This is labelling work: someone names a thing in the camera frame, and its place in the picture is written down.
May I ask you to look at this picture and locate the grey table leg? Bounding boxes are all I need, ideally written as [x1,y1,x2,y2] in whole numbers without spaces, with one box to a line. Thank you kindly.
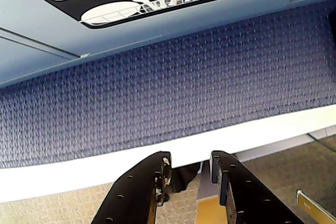
[197,167,219,199]

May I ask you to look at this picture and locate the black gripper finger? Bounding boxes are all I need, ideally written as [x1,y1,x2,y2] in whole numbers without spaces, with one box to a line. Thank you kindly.
[90,151,173,224]
[209,150,307,224]

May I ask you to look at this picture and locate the gold metal bar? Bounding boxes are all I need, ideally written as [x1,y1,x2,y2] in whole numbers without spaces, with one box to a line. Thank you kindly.
[296,189,336,218]

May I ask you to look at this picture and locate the dishwasher decal cabinet door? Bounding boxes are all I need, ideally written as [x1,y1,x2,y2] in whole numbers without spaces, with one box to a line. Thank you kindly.
[0,0,318,59]

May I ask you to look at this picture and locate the dark blue textured mat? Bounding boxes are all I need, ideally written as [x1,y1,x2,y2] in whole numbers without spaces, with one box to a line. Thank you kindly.
[0,0,336,169]

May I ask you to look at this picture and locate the yellow wooden board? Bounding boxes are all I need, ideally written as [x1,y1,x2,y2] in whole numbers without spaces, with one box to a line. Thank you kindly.
[195,196,228,224]

